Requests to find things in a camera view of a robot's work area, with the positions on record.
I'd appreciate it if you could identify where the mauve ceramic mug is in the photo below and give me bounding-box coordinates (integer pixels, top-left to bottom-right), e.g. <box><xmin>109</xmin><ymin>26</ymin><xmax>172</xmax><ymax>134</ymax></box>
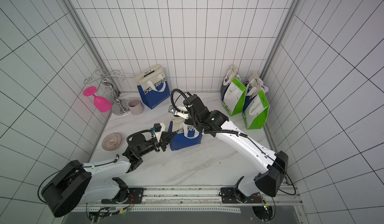
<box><xmin>128</xmin><ymin>98</ymin><xmax>145</xmax><ymax>115</ymax></box>

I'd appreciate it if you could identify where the blue cheerful bag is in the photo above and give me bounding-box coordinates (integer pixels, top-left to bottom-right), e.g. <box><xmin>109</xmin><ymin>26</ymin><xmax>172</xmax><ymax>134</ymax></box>
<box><xmin>168</xmin><ymin>117</ymin><xmax>203</xmax><ymax>151</ymax></box>
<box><xmin>135</xmin><ymin>64</ymin><xmax>170</xmax><ymax>109</ymax></box>

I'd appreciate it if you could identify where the blue Cheerful bag front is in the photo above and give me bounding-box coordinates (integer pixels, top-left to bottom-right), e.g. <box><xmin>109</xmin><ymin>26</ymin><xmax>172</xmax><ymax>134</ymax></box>
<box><xmin>135</xmin><ymin>64</ymin><xmax>170</xmax><ymax>109</ymax></box>

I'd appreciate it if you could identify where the round drain cover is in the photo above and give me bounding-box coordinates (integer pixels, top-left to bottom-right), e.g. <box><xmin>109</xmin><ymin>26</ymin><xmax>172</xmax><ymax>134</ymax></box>
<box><xmin>102</xmin><ymin>133</ymin><xmax>122</xmax><ymax>151</ymax></box>

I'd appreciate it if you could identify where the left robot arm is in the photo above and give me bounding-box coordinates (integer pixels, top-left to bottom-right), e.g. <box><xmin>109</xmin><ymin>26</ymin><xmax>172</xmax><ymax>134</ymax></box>
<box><xmin>38</xmin><ymin>129</ymin><xmax>177</xmax><ymax>217</ymax></box>

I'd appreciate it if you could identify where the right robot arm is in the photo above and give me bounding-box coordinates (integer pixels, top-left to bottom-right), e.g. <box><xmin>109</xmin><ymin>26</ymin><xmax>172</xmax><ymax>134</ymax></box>
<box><xmin>183</xmin><ymin>94</ymin><xmax>289</xmax><ymax>197</ymax></box>

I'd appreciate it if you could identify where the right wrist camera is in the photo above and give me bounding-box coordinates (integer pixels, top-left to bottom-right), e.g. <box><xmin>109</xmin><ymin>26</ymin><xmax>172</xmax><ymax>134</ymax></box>
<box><xmin>168</xmin><ymin>105</ymin><xmax>189</xmax><ymax>119</ymax></box>

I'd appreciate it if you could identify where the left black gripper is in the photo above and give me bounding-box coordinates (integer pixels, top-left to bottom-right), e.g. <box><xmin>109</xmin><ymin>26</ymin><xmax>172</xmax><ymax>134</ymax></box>
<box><xmin>139</xmin><ymin>131</ymin><xmax>178</xmax><ymax>156</ymax></box>

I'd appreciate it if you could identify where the chrome glass holder stand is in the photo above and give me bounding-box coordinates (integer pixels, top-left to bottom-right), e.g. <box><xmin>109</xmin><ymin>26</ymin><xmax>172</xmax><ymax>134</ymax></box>
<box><xmin>83</xmin><ymin>68</ymin><xmax>130</xmax><ymax>116</ymax></box>

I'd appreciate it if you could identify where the pink plastic wine glass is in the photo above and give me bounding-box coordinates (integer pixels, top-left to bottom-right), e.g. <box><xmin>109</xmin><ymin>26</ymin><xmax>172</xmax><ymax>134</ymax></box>
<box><xmin>83</xmin><ymin>86</ymin><xmax>112</xmax><ymax>113</ymax></box>

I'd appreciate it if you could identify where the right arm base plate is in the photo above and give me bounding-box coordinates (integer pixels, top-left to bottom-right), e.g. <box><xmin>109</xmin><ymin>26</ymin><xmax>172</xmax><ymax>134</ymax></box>
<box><xmin>219</xmin><ymin>187</ymin><xmax>262</xmax><ymax>204</ymax></box>

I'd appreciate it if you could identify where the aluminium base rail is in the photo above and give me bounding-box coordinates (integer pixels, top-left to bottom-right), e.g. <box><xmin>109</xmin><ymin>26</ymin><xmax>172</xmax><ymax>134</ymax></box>
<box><xmin>88</xmin><ymin>185</ymin><xmax>303</xmax><ymax>210</ymax></box>

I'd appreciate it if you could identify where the green white bag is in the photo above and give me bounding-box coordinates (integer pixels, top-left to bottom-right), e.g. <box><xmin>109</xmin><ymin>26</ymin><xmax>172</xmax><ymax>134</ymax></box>
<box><xmin>223</xmin><ymin>77</ymin><xmax>246</xmax><ymax>116</ymax></box>
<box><xmin>243</xmin><ymin>90</ymin><xmax>270</xmax><ymax>130</ymax></box>

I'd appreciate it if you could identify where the dark blue bag behind right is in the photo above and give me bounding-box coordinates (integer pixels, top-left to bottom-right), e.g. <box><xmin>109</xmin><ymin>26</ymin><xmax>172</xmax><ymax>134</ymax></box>
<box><xmin>243</xmin><ymin>71</ymin><xmax>269</xmax><ymax>112</ymax></box>

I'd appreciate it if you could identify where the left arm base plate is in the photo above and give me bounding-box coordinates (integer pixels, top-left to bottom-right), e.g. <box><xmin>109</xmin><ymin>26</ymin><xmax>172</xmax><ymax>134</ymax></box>
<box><xmin>101</xmin><ymin>188</ymin><xmax>144</xmax><ymax>205</ymax></box>

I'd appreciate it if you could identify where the dark bag behind left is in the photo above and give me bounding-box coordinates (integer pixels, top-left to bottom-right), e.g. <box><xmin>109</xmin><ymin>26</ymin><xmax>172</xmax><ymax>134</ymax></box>
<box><xmin>220</xmin><ymin>65</ymin><xmax>241</xmax><ymax>101</ymax></box>

